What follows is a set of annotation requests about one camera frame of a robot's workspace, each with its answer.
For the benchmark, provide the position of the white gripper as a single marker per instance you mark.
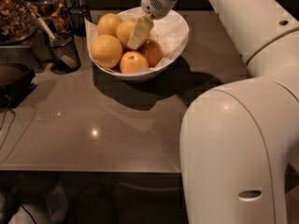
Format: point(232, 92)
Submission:
point(153, 4)

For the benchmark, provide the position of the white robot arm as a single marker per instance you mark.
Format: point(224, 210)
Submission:
point(236, 140)

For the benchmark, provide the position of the large top centre orange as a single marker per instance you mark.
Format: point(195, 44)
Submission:
point(106, 50)

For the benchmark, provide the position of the white ceramic bowl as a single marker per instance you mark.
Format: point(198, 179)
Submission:
point(177, 47)

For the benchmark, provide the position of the hidden orange back centre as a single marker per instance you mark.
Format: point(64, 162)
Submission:
point(124, 30)

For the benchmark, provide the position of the orange right of front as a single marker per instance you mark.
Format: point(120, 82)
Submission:
point(152, 52)

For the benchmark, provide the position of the orange back left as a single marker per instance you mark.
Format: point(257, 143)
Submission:
point(108, 24)

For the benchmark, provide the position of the front orange with stem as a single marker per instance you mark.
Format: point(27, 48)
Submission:
point(133, 61)

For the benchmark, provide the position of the black mesh cup far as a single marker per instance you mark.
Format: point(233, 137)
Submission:
point(78, 15)

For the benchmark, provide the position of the black mesh cup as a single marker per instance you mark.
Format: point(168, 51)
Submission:
point(64, 53)
point(78, 15)

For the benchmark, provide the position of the black mesh cup near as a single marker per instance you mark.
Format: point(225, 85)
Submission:
point(64, 53)

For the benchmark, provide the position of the glass jar of dried snacks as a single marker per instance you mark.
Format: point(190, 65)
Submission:
point(16, 22)

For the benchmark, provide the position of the black device on left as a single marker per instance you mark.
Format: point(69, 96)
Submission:
point(15, 83)

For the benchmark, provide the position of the white shoe under table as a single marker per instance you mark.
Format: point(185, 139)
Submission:
point(49, 208)

